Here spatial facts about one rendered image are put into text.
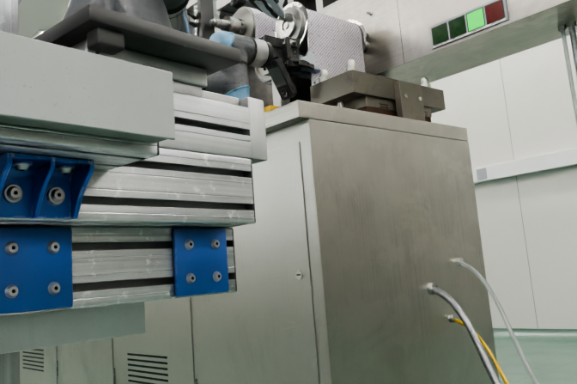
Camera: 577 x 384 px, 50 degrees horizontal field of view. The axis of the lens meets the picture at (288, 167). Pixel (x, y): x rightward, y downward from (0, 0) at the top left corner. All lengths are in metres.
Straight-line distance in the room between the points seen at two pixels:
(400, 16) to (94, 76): 1.55
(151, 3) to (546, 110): 3.72
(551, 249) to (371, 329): 2.94
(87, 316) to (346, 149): 0.80
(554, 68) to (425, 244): 2.88
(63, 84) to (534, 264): 3.97
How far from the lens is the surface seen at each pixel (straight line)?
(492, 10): 1.84
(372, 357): 1.45
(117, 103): 0.59
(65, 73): 0.57
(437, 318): 1.64
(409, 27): 2.01
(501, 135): 4.48
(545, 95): 4.36
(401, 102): 1.72
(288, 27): 1.88
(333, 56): 1.90
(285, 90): 1.71
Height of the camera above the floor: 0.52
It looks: 10 degrees up
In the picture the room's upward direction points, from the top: 5 degrees counter-clockwise
